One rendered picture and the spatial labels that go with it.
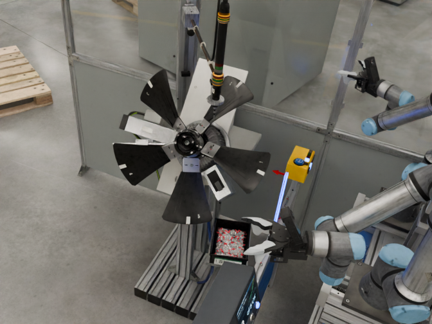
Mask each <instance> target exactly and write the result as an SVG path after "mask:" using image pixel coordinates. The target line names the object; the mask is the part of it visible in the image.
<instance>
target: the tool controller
mask: <svg viewBox="0 0 432 324"><path fill-rule="evenodd" d="M257 301H258V302H259V304H260V297H259V292H258V284H257V277H256V273H255V268H254V267H252V266H248V265H242V264H236V263H233V262H227V261H224V262H223V264H222V266H221V268H220V270H219V272H218V274H217V276H216V277H215V279H214V281H213V283H212V285H211V287H210V290H209V291H208V293H207V295H206V297H205V299H204V301H203V303H202V305H201V307H200V309H199V311H198V312H197V314H196V316H195V318H194V320H193V322H192V324H240V322H241V321H242V318H243V316H244V313H245V317H246V324H253V323H254V321H255V318H256V316H257V313H258V310H259V308H260V306H261V304H260V306H259V308H258V309H255V304H256V302H257ZM251 313H253V314H254V315H255V318H254V320H253V321H250V317H251Z"/></svg>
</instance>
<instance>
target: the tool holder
mask: <svg viewBox="0 0 432 324"><path fill-rule="evenodd" d="M212 75H213V73H211V78H210V84H211V92H210V94H211V95H209V96H208V97H207V98H206V99H207V102H208V103H209V104H211V105H222V104H223V103H224V97H223V96H221V95H220V100H218V101H215V100H212V87H213V84H212Z"/></svg>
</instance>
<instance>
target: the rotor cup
mask: <svg viewBox="0 0 432 324"><path fill-rule="evenodd" d="M186 140H188V141H189V144H188V145H185V141H186ZM209 141H210V140H209V137H208V136H207V135H206V134H205V133H204V135H203V136H202V135H201V134H199V133H197V131H196V130H195V129H184V130H181V131H180V132H178V133H177V135H176V136H175V139H174V147H175V150H176V151H177V153H178V154H180V155H182V156H183V157H184V158H187V157H189V158H199V160H202V159H203V158H205V156H202V155H200V153H201V150H202V149H203V147H204V146H205V144H207V142H209ZM200 146H201V147H202V148H200Z"/></svg>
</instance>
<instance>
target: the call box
mask: <svg viewBox="0 0 432 324"><path fill-rule="evenodd" d="M308 152H309V149H307V148H303V147H299V146H295V148H294V150H293V152H292V154H291V156H290V158H289V161H288V163H287V167H286V170H285V173H286V172H288V176H287V178H288V179H292V180H295V181H298V182H301V183H304V182H305V179H306V177H307V172H308V169H309V167H310V164H311V161H312V159H313V157H314V154H315V151H313V152H312V154H311V157H310V159H309V161H305V158H306V157H307V154H308ZM297 158H301V159H303V164H302V165H298V164H296V163H295V160H296V159H297ZM305 162H306V163H309V164H308V166H306V165H304V163H305Z"/></svg>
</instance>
